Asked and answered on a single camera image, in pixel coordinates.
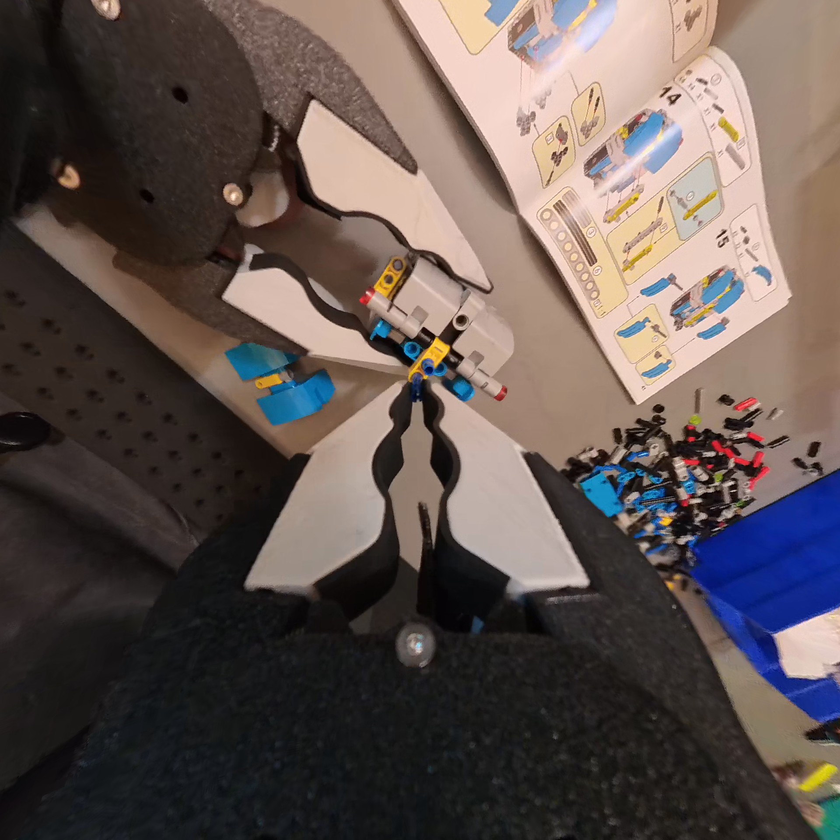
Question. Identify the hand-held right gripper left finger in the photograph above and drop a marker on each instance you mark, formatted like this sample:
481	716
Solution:
321	525

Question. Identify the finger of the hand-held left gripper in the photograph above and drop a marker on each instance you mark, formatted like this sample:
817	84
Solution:
367	177
282	295

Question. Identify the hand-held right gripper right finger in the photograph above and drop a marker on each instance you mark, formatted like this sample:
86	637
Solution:
512	525

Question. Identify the blue fender brick assembly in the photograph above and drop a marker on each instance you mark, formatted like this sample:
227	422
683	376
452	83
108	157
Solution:
295	397

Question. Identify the blue grey toy brick model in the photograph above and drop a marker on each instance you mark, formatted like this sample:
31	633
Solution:
433	302

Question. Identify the small blue brick pin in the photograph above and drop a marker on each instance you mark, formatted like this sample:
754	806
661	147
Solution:
415	390

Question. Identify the grey desk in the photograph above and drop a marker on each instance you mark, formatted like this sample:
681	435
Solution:
531	341

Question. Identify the pile of small brick parts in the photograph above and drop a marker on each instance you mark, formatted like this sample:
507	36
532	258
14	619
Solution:
676	472

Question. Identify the black perforated panel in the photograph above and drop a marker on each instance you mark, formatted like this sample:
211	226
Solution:
98	394

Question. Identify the open instruction booklet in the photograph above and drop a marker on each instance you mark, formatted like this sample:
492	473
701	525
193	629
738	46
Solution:
590	197

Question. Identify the blue plastic bin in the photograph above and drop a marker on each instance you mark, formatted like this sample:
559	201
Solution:
768	558

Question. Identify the person's dark clothing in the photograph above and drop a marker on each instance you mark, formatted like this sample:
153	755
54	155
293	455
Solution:
65	590

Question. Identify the black round knob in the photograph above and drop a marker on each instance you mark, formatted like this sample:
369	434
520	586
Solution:
23	433

